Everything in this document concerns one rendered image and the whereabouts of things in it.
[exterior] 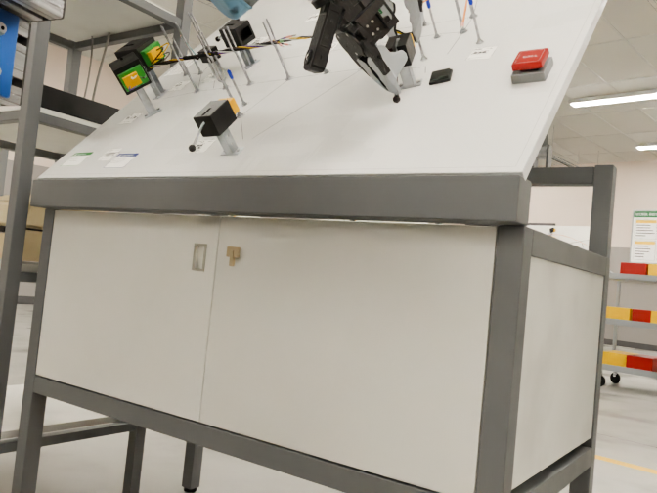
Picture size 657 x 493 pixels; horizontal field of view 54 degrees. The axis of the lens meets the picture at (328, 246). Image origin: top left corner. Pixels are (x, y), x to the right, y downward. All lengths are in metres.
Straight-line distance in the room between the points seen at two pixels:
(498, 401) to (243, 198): 0.56
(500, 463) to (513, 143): 0.46
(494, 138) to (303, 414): 0.55
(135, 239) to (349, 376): 0.60
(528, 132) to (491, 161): 0.08
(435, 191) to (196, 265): 0.55
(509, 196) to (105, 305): 0.93
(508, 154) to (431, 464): 0.47
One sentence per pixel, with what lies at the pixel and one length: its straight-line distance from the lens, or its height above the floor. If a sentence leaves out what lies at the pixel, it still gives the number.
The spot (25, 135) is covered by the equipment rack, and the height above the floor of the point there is 0.97.
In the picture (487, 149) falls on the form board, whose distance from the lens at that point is 1.00.
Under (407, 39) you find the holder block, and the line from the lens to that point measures 1.23.
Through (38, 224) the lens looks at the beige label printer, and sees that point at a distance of 1.86.
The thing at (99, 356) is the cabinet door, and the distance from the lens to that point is 1.51.
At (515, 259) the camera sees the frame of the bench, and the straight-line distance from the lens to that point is 0.95.
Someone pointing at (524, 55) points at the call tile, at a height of 1.10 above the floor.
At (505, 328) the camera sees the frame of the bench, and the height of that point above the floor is 0.65.
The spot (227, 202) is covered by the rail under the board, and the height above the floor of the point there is 0.82.
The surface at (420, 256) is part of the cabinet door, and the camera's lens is 1.01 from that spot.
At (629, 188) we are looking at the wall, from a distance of 12.78.
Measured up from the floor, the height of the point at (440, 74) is 1.09.
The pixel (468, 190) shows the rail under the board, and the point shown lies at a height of 0.84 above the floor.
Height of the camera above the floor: 0.70
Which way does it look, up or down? 3 degrees up
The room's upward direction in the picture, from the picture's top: 6 degrees clockwise
